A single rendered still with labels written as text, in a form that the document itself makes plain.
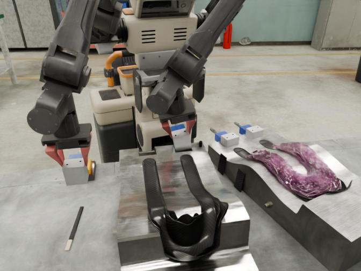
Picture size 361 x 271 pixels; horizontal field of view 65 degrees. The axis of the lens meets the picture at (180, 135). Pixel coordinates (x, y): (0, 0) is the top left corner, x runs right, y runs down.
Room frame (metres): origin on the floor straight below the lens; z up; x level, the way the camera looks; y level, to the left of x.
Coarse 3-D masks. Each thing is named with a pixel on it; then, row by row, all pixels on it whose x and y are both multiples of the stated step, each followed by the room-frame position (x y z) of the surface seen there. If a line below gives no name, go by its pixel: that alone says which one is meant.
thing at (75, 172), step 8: (80, 152) 0.63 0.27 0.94; (64, 160) 0.56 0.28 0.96; (72, 160) 0.56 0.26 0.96; (80, 160) 0.56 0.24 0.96; (64, 168) 0.53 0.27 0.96; (72, 168) 0.54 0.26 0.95; (80, 168) 0.54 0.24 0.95; (64, 176) 0.53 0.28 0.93; (72, 176) 0.54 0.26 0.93; (80, 176) 0.54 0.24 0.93; (88, 176) 0.57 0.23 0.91; (72, 184) 0.54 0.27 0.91
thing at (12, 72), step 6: (0, 18) 3.78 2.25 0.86; (0, 24) 3.77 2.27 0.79; (0, 30) 3.80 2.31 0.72; (0, 36) 3.79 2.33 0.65; (0, 42) 3.79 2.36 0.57; (6, 48) 3.81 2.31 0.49; (6, 54) 3.80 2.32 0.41; (6, 60) 3.79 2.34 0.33; (0, 66) 3.77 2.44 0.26; (6, 66) 3.77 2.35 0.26; (12, 66) 3.83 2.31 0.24; (0, 72) 3.51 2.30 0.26; (12, 72) 3.80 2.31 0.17; (12, 78) 3.79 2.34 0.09
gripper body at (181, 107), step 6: (180, 96) 0.69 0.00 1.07; (174, 102) 0.68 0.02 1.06; (180, 102) 0.69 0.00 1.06; (186, 102) 0.74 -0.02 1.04; (174, 108) 0.69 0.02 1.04; (180, 108) 0.69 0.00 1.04; (186, 108) 0.71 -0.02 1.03; (192, 108) 0.71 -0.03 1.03; (168, 114) 0.70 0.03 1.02; (174, 114) 0.69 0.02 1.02; (180, 114) 0.69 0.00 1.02; (186, 114) 0.69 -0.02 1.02; (192, 114) 0.70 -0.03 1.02; (162, 120) 0.68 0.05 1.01
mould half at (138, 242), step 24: (192, 144) 0.75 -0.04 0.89; (120, 168) 0.63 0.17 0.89; (168, 168) 0.63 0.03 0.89; (120, 192) 0.53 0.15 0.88; (144, 192) 0.53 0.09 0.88; (168, 192) 0.53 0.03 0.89; (216, 192) 0.51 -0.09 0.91; (120, 216) 0.41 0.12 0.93; (144, 216) 0.41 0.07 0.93; (192, 216) 0.41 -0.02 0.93; (240, 216) 0.41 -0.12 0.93; (120, 240) 0.35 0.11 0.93; (144, 240) 0.36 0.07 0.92; (240, 240) 0.39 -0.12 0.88; (120, 264) 0.34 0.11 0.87; (144, 264) 0.35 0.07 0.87; (168, 264) 0.35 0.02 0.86; (192, 264) 0.35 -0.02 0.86; (216, 264) 0.35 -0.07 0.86; (240, 264) 0.35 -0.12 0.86
